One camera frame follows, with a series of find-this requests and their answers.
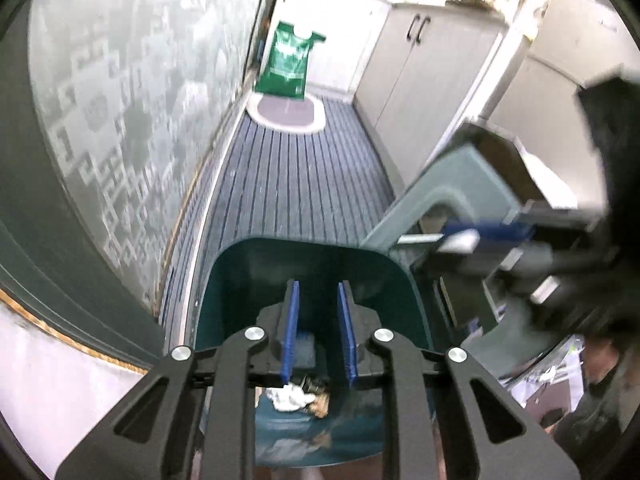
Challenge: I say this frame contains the white paper tissue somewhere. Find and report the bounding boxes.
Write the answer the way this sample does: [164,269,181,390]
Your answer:
[266,384,316,413]

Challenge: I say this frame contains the brown fruit peel scraps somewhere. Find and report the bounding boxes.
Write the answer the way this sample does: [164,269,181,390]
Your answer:
[300,376,331,419]

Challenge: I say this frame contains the teal plastic trash bin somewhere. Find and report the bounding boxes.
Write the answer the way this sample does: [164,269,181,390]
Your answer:
[195,237,433,468]

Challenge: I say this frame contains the white kitchen cabinet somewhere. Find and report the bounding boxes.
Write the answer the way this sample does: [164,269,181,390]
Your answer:
[271,0,510,192]

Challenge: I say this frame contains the grey-green plastic chair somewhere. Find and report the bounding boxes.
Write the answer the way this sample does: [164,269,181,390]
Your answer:
[362,122,559,380]

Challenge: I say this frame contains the plastic bag green items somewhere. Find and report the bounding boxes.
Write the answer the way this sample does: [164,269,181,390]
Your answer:
[500,336,586,430]

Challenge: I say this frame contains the oval grey floor mat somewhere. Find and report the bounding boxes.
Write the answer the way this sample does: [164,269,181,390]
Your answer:
[246,92,326,134]

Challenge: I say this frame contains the silver refrigerator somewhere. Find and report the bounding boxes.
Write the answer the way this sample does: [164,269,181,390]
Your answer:
[489,0,639,207]

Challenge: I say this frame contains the green rice bag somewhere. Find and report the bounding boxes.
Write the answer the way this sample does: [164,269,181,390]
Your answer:
[255,22,326,100]

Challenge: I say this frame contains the patterned glass sliding door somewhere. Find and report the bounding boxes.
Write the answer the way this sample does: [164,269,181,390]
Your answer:
[1,0,268,365]

